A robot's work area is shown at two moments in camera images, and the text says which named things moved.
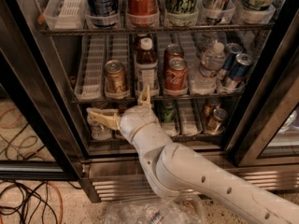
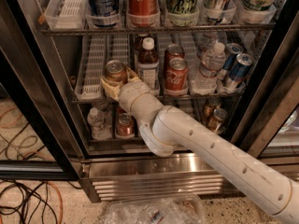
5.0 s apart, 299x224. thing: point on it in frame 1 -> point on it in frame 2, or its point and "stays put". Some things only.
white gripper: [137, 120] -> [130, 92]
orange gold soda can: [115, 77] stays put
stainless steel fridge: [215, 66] stays put
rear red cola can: [173, 51] stays put
